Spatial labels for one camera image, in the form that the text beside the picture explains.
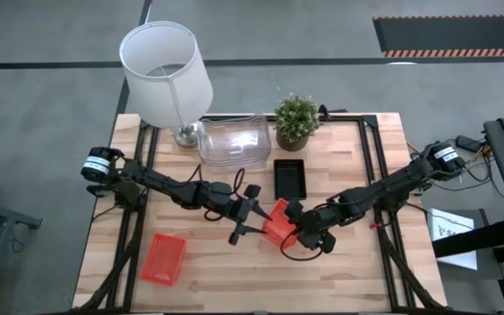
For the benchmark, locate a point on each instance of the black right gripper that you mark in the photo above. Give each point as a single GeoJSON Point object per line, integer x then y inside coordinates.
{"type": "Point", "coordinates": [317, 225]}

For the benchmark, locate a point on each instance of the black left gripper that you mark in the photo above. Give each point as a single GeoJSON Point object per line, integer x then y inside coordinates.
{"type": "Point", "coordinates": [234, 207]}

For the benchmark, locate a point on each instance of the white shade table lamp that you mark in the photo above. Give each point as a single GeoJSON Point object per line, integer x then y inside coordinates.
{"type": "Point", "coordinates": [164, 100]}

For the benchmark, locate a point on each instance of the small green potted plant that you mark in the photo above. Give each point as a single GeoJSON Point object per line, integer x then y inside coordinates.
{"type": "Point", "coordinates": [298, 117]}

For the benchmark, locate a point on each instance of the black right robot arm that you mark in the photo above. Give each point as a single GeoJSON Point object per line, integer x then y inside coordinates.
{"type": "Point", "coordinates": [387, 190]}

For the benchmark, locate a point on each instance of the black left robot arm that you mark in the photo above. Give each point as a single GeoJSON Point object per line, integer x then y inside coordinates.
{"type": "Point", "coordinates": [164, 186]}

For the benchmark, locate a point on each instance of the grey metal stand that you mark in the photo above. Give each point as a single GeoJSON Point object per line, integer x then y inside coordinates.
{"type": "Point", "coordinates": [7, 214]}

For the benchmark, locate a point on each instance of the small red plastic piece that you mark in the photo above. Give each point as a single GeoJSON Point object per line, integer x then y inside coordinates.
{"type": "Point", "coordinates": [373, 226]}

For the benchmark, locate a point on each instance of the black hazard-striped floor mat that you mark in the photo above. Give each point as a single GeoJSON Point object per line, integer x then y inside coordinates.
{"type": "Point", "coordinates": [453, 35]}

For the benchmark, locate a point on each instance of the white cardboard box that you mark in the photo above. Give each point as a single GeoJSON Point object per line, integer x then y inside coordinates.
{"type": "Point", "coordinates": [446, 223]}

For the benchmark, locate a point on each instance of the black clamp bracket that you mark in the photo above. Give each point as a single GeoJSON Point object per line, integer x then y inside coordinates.
{"type": "Point", "coordinates": [323, 109]}

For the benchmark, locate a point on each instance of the black power adapter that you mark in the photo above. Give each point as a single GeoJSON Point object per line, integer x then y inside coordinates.
{"type": "Point", "coordinates": [471, 143]}

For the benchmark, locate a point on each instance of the black aluminium table frame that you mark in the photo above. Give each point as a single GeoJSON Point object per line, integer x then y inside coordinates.
{"type": "Point", "coordinates": [371, 120]}

